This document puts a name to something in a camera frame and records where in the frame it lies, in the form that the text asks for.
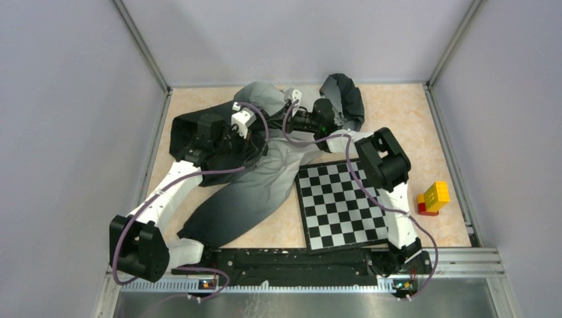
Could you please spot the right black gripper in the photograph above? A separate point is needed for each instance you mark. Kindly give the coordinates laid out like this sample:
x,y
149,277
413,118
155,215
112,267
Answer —
x,y
293,120

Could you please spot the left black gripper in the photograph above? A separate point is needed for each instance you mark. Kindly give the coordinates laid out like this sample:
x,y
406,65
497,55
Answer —
x,y
246,146

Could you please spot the grey gradient zip jacket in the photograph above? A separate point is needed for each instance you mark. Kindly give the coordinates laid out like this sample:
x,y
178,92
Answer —
x,y
248,198

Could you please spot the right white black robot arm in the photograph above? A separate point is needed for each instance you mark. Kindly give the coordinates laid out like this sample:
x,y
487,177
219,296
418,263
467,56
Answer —
x,y
384,161

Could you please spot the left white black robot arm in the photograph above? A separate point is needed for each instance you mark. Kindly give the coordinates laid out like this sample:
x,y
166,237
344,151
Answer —
x,y
137,246

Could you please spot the black white checkerboard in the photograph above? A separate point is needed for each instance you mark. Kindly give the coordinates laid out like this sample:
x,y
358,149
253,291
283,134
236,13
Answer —
x,y
336,214

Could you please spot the yellow toy brick block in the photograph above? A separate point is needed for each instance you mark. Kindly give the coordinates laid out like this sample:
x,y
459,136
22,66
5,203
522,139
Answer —
x,y
436,197

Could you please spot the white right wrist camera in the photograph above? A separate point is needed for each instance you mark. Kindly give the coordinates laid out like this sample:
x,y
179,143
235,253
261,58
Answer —
x,y
292,96

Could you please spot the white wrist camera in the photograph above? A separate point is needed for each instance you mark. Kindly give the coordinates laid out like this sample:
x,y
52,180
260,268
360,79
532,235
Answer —
x,y
292,96
241,119

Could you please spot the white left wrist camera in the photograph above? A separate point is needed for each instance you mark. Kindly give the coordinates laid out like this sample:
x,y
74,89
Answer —
x,y
241,119

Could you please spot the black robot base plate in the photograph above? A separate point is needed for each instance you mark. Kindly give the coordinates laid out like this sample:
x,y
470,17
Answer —
x,y
295,267

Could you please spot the aluminium frame rail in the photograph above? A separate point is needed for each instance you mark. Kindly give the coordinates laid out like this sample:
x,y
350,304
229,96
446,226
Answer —
x,y
447,263

